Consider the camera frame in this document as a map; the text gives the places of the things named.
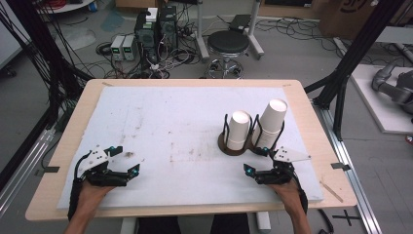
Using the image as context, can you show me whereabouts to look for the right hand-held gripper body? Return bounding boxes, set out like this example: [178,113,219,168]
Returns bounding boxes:
[254,146,312,186]

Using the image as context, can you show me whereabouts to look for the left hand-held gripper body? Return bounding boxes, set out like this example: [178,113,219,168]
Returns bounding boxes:
[75,144,131,188]

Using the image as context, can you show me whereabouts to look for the tall stack of paper cups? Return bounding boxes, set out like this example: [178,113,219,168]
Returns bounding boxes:
[251,98,288,150]

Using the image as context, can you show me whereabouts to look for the short stack of paper cups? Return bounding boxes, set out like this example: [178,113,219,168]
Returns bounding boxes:
[226,110,251,151]

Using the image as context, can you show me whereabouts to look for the black wire cup holder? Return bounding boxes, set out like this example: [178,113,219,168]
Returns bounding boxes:
[217,112,286,157]

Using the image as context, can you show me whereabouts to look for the person's left hand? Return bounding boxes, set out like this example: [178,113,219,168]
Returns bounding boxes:
[78,179,115,209]

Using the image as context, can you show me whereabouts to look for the person's right hand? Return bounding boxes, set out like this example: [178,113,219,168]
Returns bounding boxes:
[268,178,305,209]

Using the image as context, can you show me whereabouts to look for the white table leg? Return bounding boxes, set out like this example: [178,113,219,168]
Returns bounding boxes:
[256,212,272,233]

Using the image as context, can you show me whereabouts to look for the black tape piece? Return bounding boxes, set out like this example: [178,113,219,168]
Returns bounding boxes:
[330,162,352,172]
[34,166,60,177]

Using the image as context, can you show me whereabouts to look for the thin wooden stick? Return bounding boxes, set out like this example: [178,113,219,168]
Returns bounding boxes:
[319,180,344,204]

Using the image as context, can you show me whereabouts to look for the wooden table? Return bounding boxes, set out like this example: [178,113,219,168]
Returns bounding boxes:
[24,78,358,222]

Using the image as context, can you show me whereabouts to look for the person's legs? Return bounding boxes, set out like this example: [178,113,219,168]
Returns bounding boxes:
[135,214,251,234]

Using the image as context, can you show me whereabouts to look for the black tape cross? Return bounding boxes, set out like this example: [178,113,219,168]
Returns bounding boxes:
[331,209,360,227]

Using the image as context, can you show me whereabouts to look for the grey power supply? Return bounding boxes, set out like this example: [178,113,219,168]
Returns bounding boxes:
[110,34,126,61]
[122,34,139,61]

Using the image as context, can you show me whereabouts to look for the black computer tower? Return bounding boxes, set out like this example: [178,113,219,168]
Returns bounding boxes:
[158,5,179,50]
[134,12,160,62]

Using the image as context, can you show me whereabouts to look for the black round stool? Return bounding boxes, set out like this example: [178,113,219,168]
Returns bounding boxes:
[205,29,251,80]

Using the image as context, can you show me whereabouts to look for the white platform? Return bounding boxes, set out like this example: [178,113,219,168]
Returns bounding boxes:
[350,63,413,135]

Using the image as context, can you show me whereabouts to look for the white metal stand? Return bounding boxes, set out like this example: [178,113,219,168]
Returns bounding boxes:
[194,0,266,62]

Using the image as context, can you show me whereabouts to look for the cardboard box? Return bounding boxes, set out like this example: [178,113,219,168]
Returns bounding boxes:
[319,0,378,40]

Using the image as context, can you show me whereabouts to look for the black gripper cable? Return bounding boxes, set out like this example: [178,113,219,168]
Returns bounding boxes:
[291,172,309,215]
[67,150,92,222]

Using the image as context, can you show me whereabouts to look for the aluminium rail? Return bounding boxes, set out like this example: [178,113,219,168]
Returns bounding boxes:
[313,100,383,234]
[0,128,56,215]

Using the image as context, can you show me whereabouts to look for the tangle of cables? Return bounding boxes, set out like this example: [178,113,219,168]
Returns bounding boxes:
[95,42,196,80]

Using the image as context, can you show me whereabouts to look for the black floor cables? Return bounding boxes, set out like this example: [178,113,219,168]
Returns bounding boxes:
[256,18,339,50]

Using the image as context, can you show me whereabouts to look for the black frame post with cables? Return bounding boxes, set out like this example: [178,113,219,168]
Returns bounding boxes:
[6,0,84,98]

